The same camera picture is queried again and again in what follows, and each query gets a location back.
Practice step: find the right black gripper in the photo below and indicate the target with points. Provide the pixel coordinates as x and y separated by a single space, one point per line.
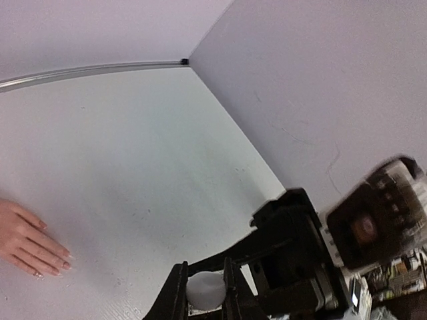
290 265

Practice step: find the aluminium back table rail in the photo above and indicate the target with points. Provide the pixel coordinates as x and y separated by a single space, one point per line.
73 73

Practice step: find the smartphone in background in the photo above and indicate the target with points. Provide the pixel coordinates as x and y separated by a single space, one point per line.
355 294

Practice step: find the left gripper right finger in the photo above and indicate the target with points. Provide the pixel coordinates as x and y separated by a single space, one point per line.
240 302

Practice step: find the white nail polish cap brush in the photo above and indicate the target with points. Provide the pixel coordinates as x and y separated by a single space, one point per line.
206 290

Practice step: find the mannequin hand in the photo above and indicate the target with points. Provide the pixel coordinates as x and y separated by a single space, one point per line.
25 244

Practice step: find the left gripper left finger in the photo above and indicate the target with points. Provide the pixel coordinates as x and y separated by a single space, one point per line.
171 303

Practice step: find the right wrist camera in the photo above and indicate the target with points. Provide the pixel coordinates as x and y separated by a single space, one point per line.
383 217

